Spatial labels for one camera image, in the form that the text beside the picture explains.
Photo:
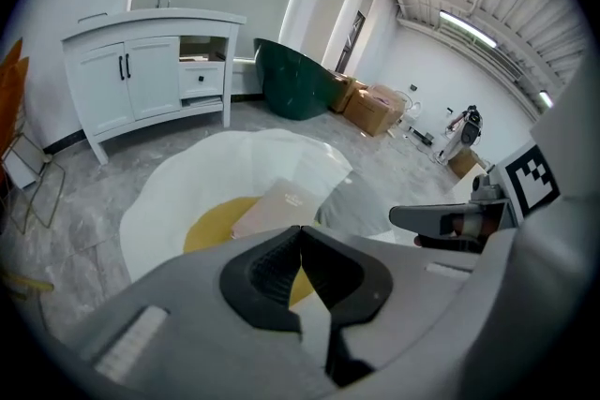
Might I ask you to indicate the white round fixture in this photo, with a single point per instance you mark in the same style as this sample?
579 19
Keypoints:
414 105

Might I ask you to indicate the pink book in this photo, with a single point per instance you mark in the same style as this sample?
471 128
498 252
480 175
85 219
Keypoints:
286 206

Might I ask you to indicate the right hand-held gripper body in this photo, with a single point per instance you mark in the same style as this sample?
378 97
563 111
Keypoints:
529 182

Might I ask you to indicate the white flat panel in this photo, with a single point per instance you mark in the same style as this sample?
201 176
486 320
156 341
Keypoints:
23 161

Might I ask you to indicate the white vanity cabinet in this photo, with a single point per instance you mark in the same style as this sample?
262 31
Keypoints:
150 75

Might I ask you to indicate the small cardboard box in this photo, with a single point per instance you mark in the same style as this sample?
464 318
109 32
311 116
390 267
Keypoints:
464 164

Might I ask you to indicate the dark green bathtub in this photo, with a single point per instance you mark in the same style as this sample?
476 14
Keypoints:
290 79

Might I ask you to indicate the white and yellow egg-shaped seat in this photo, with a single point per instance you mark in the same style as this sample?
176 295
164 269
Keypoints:
197 173

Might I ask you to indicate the short ceiling light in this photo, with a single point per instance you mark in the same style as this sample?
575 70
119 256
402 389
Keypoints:
545 97

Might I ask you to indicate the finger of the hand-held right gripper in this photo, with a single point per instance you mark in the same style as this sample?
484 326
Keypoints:
450 243
422 217

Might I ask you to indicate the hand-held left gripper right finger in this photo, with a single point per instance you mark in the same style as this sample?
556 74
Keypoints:
398 295

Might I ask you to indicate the white robot with black head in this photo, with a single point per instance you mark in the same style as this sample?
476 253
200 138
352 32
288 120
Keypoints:
464 131

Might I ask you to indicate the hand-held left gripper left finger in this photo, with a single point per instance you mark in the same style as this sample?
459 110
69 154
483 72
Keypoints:
178 323

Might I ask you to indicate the gold metal rod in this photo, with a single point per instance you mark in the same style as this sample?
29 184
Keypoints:
28 282

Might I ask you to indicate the dark window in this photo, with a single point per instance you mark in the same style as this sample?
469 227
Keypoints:
351 42

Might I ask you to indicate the orange chair with gold legs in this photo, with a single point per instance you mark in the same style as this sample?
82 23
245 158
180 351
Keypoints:
11 98

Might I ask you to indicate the large cardboard box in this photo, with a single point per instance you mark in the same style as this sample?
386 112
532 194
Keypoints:
370 112

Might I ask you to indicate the long ceiling light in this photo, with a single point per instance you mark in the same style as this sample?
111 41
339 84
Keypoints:
469 29

